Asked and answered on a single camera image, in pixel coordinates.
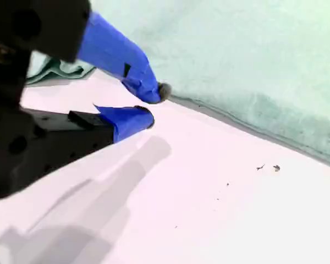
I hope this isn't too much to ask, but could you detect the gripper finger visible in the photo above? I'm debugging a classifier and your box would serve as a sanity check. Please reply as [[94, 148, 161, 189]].
[[20, 103, 155, 177], [0, 0, 173, 105]]

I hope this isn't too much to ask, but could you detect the pale green T-shirt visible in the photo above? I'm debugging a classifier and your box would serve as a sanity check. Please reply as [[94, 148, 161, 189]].
[[26, 0, 330, 167]]

